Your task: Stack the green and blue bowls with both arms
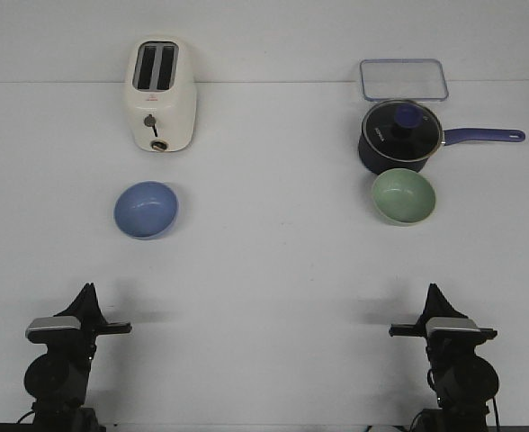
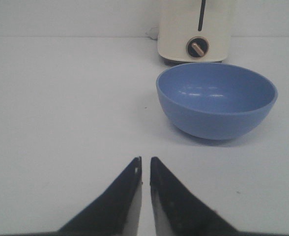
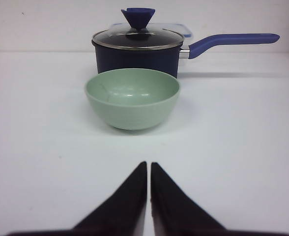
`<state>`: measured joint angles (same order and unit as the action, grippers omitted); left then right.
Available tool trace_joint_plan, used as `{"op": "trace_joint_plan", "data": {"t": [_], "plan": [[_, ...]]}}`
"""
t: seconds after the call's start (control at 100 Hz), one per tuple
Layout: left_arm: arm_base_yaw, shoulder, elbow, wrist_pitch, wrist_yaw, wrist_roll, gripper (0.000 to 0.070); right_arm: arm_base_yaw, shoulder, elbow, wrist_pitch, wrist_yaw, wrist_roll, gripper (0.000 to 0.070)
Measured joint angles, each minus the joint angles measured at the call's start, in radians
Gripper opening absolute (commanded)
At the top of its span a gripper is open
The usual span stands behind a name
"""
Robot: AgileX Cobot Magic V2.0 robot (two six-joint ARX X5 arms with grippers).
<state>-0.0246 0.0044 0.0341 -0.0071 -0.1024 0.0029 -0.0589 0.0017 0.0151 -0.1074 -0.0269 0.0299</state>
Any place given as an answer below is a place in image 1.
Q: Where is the cream two-slot toaster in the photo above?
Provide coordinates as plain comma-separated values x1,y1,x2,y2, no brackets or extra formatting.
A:
123,36,197,153

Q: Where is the glass pot lid blue knob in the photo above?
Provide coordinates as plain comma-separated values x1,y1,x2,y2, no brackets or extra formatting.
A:
363,100,443,148

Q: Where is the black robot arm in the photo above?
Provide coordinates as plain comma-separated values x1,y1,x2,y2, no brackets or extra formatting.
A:
389,283,499,431
23,283,132,431

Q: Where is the green bowl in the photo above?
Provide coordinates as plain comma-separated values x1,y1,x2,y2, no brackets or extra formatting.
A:
371,168,437,226

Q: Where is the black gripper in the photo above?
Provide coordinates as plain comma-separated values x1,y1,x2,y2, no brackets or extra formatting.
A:
55,283,132,346
389,283,498,349

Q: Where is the clear plastic container lid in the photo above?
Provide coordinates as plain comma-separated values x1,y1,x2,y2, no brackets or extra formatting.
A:
359,58,449,102

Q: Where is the blue bowl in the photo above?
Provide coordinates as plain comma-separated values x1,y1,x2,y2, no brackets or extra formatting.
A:
112,181,179,239

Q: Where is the dark blue saucepan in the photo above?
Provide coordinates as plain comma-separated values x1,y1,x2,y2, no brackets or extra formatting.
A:
358,128,525,175

